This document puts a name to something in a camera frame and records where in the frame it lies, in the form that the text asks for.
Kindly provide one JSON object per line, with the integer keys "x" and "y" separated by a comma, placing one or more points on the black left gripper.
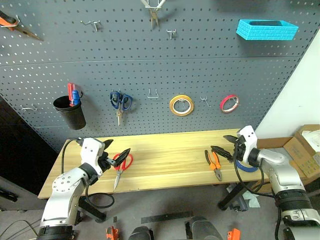
{"x": 104, "y": 162}

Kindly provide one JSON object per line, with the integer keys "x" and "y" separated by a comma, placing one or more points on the dark grey rounded shape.
{"x": 203, "y": 228}
{"x": 141, "y": 233}

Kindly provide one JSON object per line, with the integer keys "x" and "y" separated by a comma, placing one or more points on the orange black combination pliers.
{"x": 218, "y": 173}

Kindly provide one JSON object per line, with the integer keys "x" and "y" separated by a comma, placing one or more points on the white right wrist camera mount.
{"x": 250, "y": 140}

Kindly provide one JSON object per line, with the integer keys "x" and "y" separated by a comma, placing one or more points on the open brown cardboard box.
{"x": 272, "y": 143}

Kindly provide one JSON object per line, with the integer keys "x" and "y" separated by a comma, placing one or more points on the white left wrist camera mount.
{"x": 90, "y": 152}

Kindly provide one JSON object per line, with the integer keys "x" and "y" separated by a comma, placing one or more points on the blue tape roll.
{"x": 246, "y": 170}

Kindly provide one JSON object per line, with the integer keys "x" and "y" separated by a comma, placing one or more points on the pale crumpled cloth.
{"x": 252, "y": 199}

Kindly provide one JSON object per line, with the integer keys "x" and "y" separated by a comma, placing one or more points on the orange black clamp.
{"x": 111, "y": 232}
{"x": 233, "y": 234}

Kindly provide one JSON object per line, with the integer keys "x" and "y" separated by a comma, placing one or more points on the black metal table leg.
{"x": 93, "y": 212}
{"x": 232, "y": 197}

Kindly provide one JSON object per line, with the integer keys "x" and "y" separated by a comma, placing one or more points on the printed brown cardboard box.
{"x": 300, "y": 157}

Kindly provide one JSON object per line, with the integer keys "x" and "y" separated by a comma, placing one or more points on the grey pegboard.
{"x": 175, "y": 62}

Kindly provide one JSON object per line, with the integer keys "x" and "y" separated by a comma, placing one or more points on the red tape roll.
{"x": 222, "y": 103}

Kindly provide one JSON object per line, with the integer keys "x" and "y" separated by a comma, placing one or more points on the black flat floor bar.
{"x": 165, "y": 217}

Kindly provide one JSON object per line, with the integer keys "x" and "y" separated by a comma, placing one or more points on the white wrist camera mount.
{"x": 90, "y": 152}
{"x": 250, "y": 140}

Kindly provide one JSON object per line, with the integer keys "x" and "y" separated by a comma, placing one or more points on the silver pegboard hook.
{"x": 205, "y": 100}
{"x": 171, "y": 32}
{"x": 115, "y": 91}
{"x": 15, "y": 23}
{"x": 95, "y": 24}
{"x": 235, "y": 100}
{"x": 30, "y": 108}
{"x": 183, "y": 102}

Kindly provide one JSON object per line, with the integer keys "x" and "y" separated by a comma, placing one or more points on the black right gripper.
{"x": 240, "y": 151}

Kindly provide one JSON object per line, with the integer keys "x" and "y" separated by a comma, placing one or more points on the blue brick pattern box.
{"x": 267, "y": 33}

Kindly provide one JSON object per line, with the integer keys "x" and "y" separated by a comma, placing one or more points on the yellow tape roll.
{"x": 171, "y": 106}

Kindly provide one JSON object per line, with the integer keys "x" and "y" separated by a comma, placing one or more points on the orange black long-nose pliers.
{"x": 25, "y": 32}

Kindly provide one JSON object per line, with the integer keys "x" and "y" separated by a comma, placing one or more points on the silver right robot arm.
{"x": 287, "y": 180}

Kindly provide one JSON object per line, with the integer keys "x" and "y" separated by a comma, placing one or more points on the black hanging cup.
{"x": 73, "y": 117}

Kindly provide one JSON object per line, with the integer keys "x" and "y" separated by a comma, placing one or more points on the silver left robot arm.
{"x": 65, "y": 185}

